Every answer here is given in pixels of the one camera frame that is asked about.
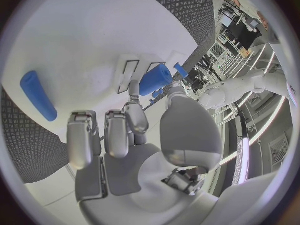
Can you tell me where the thick blue cylinder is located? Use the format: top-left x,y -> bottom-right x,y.
138,63 -> 174,97

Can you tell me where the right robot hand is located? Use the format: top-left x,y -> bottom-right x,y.
65,79 -> 224,225

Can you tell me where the black table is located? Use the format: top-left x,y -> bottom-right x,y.
224,19 -> 263,51

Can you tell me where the tall blue peg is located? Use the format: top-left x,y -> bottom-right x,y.
173,62 -> 189,79

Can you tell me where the slim blue cylinder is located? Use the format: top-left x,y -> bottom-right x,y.
19,70 -> 59,123

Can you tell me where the glowing light bar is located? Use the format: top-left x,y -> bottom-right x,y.
231,135 -> 251,187

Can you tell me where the white task board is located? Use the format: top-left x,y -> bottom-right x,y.
0,0 -> 199,144

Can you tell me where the black lamp stand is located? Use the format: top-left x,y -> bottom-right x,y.
234,104 -> 250,139

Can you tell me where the person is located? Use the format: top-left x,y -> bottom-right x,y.
209,0 -> 270,32

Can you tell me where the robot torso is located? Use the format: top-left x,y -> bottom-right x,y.
285,79 -> 300,109

